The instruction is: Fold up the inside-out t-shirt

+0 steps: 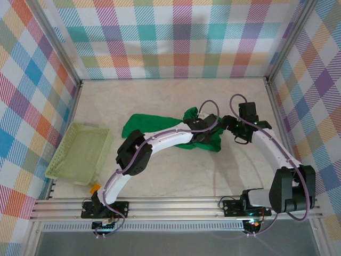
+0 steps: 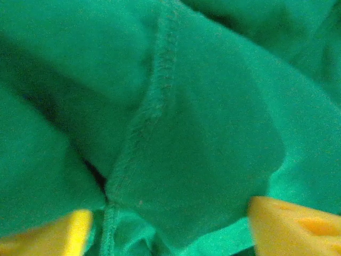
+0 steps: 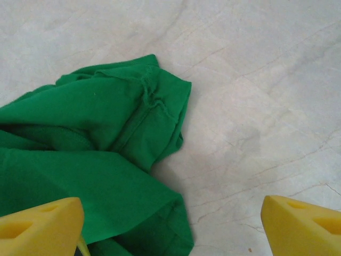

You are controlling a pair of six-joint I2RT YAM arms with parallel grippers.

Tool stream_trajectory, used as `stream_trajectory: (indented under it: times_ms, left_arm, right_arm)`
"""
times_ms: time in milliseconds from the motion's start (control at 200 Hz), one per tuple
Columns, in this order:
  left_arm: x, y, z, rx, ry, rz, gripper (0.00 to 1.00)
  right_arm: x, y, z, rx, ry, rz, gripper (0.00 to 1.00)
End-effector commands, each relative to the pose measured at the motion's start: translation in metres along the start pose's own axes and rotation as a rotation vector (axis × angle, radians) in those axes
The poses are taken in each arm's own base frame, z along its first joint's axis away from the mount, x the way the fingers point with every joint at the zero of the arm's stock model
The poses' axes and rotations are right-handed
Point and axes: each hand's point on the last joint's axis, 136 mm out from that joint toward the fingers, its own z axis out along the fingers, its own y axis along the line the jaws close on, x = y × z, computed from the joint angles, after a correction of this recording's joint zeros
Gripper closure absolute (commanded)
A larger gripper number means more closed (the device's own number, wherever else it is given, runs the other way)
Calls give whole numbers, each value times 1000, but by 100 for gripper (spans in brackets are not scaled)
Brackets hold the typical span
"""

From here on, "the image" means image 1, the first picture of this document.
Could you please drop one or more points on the grey metal sheet panel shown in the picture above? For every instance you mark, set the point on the grey metal sheet panel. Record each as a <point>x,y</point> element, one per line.
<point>173,244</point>

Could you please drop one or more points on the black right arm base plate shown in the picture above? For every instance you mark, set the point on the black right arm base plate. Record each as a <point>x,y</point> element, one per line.
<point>230,208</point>

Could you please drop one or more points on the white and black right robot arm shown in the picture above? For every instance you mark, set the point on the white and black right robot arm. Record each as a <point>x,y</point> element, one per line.
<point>271,149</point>

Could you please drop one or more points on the green t-shirt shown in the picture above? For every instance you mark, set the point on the green t-shirt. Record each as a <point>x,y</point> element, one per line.
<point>144,122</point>

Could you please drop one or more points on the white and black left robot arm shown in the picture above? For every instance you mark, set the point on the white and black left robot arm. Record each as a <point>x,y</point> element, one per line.
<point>170,138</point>

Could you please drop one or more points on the aluminium frame post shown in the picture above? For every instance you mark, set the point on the aluminium frame post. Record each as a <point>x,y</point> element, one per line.
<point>57,42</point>
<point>288,42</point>

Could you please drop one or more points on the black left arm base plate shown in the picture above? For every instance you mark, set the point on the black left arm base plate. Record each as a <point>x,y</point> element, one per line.
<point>122,206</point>

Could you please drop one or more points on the aluminium mounting rail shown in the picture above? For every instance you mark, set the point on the aluminium mounting rail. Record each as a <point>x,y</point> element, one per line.
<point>173,208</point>

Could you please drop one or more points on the light green plastic basket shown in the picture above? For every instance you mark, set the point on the light green plastic basket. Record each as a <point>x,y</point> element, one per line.
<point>77,154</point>

